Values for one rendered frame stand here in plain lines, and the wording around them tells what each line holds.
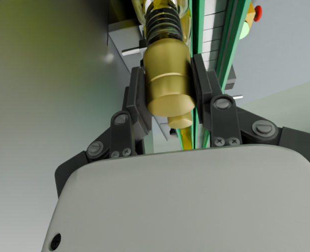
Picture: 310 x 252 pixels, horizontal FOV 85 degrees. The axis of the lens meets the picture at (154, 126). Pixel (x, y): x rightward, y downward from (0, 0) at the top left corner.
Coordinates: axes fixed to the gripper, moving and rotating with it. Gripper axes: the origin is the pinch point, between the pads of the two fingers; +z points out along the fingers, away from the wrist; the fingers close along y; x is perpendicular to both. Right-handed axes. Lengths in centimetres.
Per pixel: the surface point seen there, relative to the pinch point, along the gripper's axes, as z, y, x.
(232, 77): 48, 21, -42
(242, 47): 54, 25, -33
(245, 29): 39.4, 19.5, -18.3
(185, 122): 5.1, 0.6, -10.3
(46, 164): -2.6, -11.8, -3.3
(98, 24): 30.9, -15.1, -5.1
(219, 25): 35.2, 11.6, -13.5
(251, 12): 41.9, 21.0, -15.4
